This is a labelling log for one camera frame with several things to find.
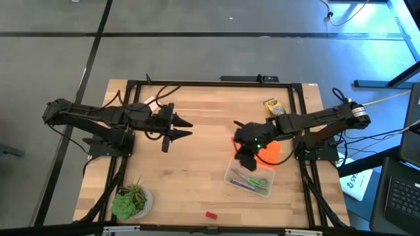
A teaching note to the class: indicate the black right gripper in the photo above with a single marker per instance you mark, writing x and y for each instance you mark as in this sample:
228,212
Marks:
252,134

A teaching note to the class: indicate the black monitor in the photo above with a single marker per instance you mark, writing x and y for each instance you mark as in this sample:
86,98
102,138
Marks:
411,131

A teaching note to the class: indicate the succulent plant in white pot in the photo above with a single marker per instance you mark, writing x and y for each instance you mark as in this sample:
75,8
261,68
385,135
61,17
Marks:
126,204

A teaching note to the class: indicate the yellow green crayon box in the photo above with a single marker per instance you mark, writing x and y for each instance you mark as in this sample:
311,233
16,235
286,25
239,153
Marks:
274,106

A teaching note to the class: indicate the black laptop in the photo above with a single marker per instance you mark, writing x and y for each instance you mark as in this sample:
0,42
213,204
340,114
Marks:
403,196

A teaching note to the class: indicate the black desk foot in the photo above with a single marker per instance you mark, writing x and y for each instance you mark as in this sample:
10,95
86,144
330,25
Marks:
370,84

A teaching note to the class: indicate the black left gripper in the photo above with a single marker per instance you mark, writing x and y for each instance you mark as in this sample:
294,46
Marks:
165,124

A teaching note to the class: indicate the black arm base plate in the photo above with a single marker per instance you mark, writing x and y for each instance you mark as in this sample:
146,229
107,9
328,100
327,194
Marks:
98,149
323,154

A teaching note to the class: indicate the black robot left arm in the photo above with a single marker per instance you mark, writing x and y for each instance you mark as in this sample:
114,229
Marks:
85,113

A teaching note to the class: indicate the black camera crossbar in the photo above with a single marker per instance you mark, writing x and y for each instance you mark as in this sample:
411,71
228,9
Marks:
197,229

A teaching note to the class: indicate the small red eraser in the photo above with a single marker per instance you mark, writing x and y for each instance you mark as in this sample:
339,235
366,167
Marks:
211,215

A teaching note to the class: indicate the purple pen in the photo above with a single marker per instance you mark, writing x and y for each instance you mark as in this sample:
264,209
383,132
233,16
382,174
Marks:
243,185

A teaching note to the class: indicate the clear plastic storage box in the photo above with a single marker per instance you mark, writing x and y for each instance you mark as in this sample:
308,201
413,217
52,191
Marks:
229,177

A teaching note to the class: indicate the silver metal bracket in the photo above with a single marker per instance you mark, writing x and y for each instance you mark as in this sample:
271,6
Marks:
303,232
121,228

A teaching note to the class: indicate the grey chair base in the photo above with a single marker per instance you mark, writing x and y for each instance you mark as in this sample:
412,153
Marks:
10,150

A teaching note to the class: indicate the black bar device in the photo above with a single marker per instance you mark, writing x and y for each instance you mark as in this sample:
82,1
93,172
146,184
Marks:
243,78

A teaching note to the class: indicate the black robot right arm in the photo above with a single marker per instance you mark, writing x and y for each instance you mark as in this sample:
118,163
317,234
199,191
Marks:
315,119

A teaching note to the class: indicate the white printed box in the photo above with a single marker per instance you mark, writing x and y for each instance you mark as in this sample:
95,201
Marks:
356,187

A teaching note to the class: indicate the pale pink sticky note pad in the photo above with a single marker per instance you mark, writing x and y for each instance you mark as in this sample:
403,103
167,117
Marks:
150,102

